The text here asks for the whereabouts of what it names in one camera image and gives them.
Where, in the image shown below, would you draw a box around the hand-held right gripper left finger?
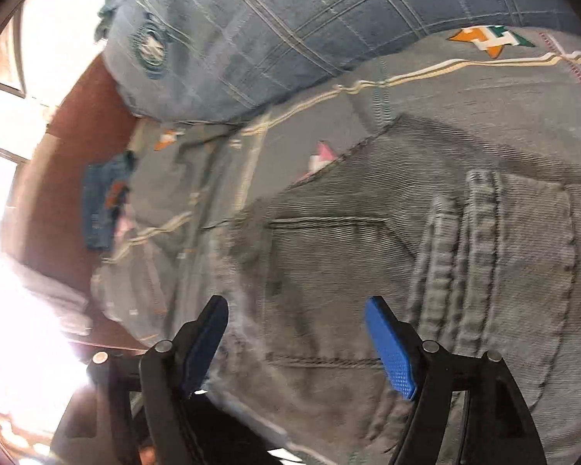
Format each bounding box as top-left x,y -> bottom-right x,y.
51,294 -> 230,465

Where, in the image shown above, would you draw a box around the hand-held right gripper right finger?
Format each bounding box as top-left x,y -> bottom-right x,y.
364,295 -> 548,465

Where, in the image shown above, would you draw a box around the grey denim pants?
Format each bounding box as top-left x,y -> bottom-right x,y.
208,116 -> 581,465

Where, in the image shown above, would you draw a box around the grey patterned bed sheet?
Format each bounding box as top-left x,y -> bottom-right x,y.
89,24 -> 581,350

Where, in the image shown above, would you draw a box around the small blue denim garment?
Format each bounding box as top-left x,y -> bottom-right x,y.
82,150 -> 139,253

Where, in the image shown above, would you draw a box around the brown headboard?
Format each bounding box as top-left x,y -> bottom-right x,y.
19,51 -> 146,354

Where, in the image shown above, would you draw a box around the wooden window frame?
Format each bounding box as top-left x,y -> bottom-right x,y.
0,10 -> 30,195

